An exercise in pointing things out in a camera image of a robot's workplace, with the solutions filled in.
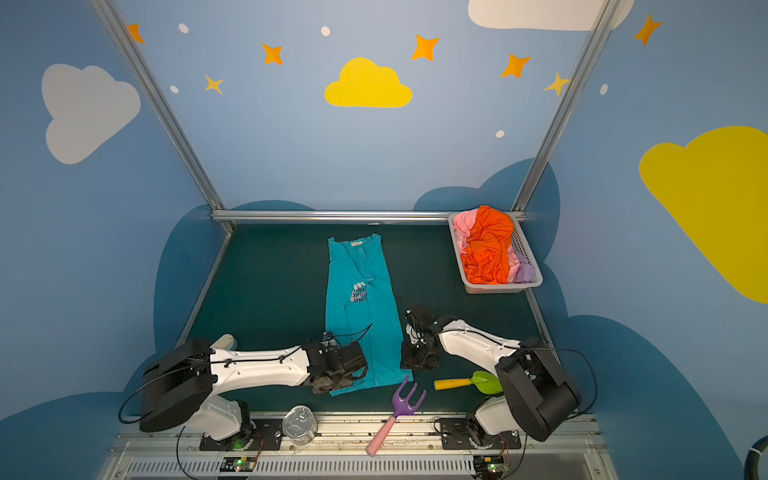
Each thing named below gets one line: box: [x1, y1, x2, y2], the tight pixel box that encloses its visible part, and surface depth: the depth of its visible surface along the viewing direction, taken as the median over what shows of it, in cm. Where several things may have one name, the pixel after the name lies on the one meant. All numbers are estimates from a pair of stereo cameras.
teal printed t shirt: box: [325, 234, 414, 396], surface depth 103 cm
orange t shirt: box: [460, 206, 514, 285], surface depth 103 cm
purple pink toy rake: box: [366, 376, 427, 457], surface depth 80 cm
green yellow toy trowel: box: [433, 371, 503, 395], surface depth 83 cm
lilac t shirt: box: [514, 254, 537, 283], surface depth 98 cm
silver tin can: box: [282, 405, 318, 445], surface depth 73 cm
